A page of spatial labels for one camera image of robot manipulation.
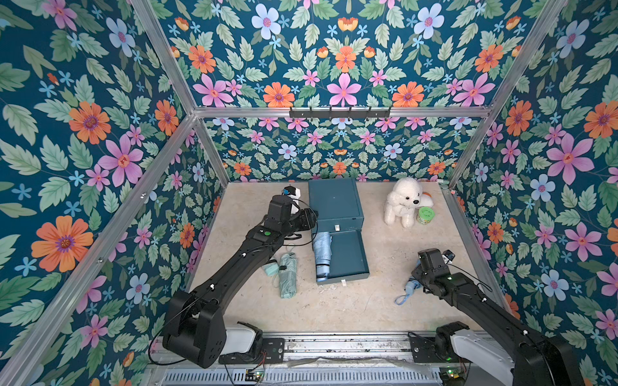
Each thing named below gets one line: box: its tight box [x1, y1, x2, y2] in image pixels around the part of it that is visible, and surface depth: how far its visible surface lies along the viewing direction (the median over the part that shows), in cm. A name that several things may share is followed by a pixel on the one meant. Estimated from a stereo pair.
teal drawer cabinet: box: [308, 178, 365, 233], surface depth 86 cm
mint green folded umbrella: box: [278, 251, 297, 299], surface depth 87 cm
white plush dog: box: [383, 176, 423, 229], surface depth 96 cm
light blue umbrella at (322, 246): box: [313, 231, 333, 283], surface depth 86 cm
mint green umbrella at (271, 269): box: [263, 262, 280, 277], surface depth 91 cm
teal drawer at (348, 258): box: [316, 229, 371, 286], surface depth 88 cm
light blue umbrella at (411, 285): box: [394, 277, 423, 306], surface depth 85 cm
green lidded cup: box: [416, 206, 436, 225], surface depth 106 cm
